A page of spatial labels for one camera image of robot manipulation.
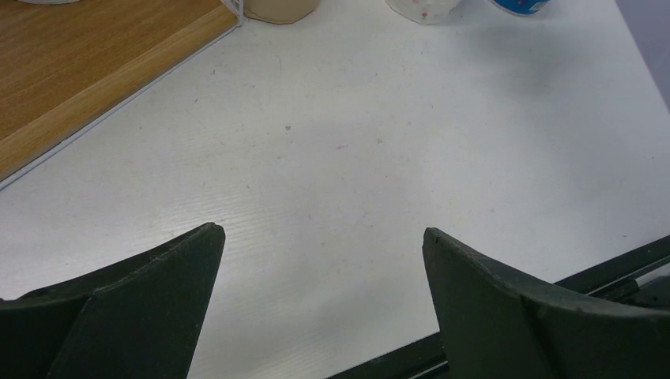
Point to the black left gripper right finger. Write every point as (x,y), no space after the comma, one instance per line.
(523,324)

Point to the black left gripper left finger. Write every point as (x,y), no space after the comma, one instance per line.
(138,318)

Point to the white wire wooden shelf rack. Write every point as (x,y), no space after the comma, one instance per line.
(63,66)

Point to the white red-dotted toilet roll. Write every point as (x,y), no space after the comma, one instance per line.
(424,12)
(48,2)

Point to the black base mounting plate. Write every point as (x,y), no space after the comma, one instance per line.
(602,277)

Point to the blue wrapped toilet roll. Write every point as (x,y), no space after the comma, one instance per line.
(520,7)

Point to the brown wrapped roll middle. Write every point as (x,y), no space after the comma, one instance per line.
(279,11)

